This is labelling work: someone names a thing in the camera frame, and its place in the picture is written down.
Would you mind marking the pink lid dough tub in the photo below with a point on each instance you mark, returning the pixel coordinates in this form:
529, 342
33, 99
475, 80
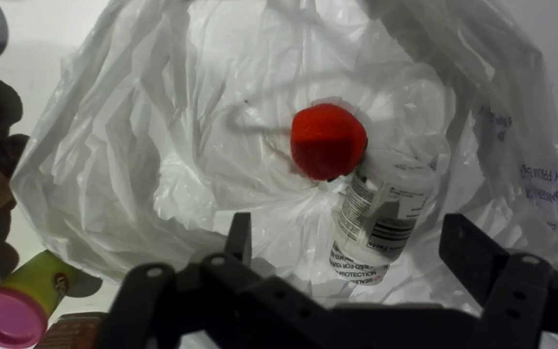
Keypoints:
14, 313

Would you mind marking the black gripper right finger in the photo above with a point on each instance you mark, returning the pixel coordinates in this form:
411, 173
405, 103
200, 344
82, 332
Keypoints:
518, 284

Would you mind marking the red lid dough tub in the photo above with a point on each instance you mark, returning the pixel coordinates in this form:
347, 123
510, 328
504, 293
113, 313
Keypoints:
328, 140

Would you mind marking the clear white plastic bag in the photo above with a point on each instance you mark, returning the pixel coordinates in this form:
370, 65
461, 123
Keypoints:
227, 129

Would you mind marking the white pill bottle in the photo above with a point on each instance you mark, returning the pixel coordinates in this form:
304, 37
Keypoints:
376, 224

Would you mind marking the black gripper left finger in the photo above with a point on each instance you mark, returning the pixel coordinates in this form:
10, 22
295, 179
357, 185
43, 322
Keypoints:
149, 297

